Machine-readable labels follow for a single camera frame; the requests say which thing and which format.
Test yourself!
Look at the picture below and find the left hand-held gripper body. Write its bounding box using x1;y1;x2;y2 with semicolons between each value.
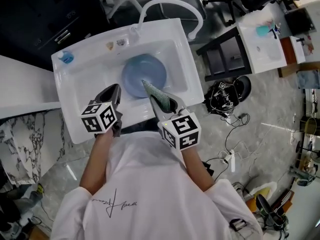
80;93;124;138

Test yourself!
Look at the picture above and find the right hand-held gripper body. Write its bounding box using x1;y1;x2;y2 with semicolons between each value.
156;106;202;151

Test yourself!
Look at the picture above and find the green scrubber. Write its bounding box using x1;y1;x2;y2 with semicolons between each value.
141;78;174;113

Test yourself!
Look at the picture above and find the blue plate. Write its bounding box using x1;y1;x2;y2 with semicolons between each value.
121;53;168;99

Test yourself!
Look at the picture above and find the person's left forearm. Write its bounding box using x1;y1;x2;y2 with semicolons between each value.
79;128;116;195

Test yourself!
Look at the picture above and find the person's right forearm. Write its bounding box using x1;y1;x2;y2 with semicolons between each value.
179;145;216;193

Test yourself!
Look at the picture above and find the blue soap bottle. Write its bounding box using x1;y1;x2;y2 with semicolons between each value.
57;50;75;65

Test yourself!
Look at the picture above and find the white power strip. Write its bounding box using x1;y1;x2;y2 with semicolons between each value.
227;148;236;173

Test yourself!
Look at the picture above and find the white printed t-shirt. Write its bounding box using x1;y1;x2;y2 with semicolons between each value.
49;130;264;240

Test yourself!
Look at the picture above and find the black round pan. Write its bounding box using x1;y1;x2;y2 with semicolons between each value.
233;74;252;101

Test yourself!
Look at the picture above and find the marble panel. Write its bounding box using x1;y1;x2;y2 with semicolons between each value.
0;108;74;185

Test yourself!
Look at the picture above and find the white counter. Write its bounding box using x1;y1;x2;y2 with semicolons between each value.
0;54;62;120

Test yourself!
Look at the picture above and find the white curved faucet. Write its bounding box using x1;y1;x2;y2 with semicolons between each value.
129;0;205;41

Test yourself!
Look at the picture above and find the yellow and white bag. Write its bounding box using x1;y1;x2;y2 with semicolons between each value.
248;181;277;201

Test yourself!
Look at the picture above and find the small white sink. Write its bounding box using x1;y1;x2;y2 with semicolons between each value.
235;2;289;75

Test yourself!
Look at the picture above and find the black cabinet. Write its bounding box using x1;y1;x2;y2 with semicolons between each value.
0;0;111;73

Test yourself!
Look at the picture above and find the teal cup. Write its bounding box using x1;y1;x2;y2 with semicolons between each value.
255;24;271;38

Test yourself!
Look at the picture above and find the black tripod device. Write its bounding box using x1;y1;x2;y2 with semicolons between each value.
255;193;290;233

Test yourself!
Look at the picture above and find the brown wooden table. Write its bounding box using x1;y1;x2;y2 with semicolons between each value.
276;35;320;79

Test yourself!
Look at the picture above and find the white box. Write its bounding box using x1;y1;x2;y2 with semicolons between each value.
289;35;307;65

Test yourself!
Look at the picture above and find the blue cloth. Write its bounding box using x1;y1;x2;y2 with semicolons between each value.
296;69;320;90

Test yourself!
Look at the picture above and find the black standing fan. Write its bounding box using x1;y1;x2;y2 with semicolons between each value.
295;139;320;164

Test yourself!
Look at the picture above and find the black box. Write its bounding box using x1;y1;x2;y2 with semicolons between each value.
284;7;315;38

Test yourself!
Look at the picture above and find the pile of grippers and cables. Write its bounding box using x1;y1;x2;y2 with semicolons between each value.
203;80;241;115

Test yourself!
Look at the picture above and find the black power adapter cable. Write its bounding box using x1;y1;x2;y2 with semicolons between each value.
220;112;251;128

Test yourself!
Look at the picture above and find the black frame stand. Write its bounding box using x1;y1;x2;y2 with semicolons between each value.
195;25;254;83

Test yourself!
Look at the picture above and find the black strap buckle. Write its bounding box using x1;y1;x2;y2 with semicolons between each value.
229;217;249;233

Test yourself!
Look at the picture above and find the gold wire basket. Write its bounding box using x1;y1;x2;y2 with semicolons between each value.
299;116;318;135

